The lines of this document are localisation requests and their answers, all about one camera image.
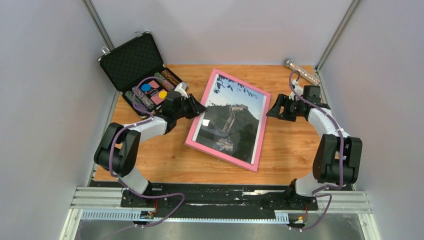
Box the wooden picture frame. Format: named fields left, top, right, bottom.
left=184, top=68, right=272, bottom=173

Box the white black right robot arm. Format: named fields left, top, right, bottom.
left=266, top=83, right=363, bottom=209

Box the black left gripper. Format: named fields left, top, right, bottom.
left=174, top=93, right=208, bottom=120

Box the yellow poker chip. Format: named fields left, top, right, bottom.
left=157, top=90, right=168, bottom=101

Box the aluminium front rail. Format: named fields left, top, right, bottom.
left=60, top=183, right=380, bottom=240

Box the blue poker chip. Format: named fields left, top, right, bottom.
left=140, top=84, right=152, bottom=92

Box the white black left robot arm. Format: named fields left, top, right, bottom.
left=93, top=91, right=207, bottom=207

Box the glittery silver tube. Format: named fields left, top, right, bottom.
left=283, top=58, right=321, bottom=86

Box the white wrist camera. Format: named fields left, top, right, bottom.
left=174, top=82, right=188, bottom=98
left=289, top=85, right=304, bottom=101

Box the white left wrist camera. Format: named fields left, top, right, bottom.
left=174, top=82, right=188, bottom=98

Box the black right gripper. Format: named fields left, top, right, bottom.
left=266, top=93, right=303, bottom=122

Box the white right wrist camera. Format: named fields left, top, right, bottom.
left=289, top=85, right=304, bottom=101

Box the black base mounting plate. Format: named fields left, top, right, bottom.
left=89, top=180, right=354, bottom=221

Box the left aluminium enclosure post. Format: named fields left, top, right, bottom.
left=82, top=0, right=115, bottom=51

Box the aluminium enclosure post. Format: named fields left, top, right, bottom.
left=315, top=0, right=363, bottom=73
left=82, top=0, right=115, bottom=51

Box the black poker chip case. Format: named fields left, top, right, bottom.
left=97, top=31, right=187, bottom=117

